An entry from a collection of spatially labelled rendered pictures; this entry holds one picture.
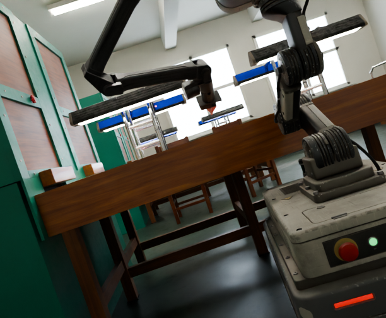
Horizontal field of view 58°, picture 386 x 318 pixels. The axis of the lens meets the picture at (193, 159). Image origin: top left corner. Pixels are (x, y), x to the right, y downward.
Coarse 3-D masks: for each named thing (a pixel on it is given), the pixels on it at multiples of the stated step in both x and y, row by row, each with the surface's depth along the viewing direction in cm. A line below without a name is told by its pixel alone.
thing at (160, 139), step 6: (138, 90) 175; (150, 102) 193; (150, 108) 192; (150, 114) 192; (126, 120) 192; (150, 120) 192; (156, 120) 193; (126, 126) 192; (132, 126) 192; (138, 126) 193; (156, 126) 192; (156, 132) 192; (132, 138) 192; (162, 138) 193; (132, 144) 192; (144, 144) 192; (150, 144) 193; (162, 144) 192; (162, 150) 193; (138, 156) 192
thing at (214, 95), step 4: (212, 92) 145; (216, 92) 151; (200, 96) 152; (204, 96) 146; (208, 96) 145; (212, 96) 146; (216, 96) 150; (220, 96) 150; (200, 100) 150; (204, 100) 148; (208, 100) 147; (212, 100) 148; (216, 100) 148; (220, 100) 148; (200, 104) 149; (204, 104) 148; (208, 104) 148; (200, 108) 149
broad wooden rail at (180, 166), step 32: (352, 96) 147; (384, 96) 147; (256, 128) 146; (352, 128) 147; (160, 160) 145; (192, 160) 145; (224, 160) 146; (256, 160) 146; (64, 192) 144; (96, 192) 144; (128, 192) 145; (160, 192) 145; (64, 224) 144
